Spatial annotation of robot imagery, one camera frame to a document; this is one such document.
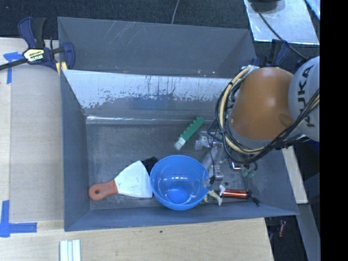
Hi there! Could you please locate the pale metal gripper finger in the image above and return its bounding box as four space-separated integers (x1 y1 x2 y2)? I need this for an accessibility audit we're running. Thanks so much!
204 185 226 206
202 173 224 187

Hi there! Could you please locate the green and white toy block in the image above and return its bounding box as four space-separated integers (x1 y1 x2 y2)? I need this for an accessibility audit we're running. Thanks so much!
173 116 206 151

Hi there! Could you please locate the blue plastic bowl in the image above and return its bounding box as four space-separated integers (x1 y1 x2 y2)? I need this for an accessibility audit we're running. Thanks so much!
150 154 210 211

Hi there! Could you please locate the small black object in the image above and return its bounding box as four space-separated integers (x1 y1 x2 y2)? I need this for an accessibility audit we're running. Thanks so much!
141 156 159 175

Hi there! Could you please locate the grey metal bin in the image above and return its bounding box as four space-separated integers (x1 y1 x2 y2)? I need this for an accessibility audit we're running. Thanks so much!
57 16 300 232

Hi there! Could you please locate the black cylinder on white bracket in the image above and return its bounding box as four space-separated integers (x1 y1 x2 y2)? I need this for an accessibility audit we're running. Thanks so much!
220 188 260 207

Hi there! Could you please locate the white scraper with orange handle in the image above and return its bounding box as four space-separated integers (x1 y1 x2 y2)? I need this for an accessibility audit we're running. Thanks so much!
88 160 154 202

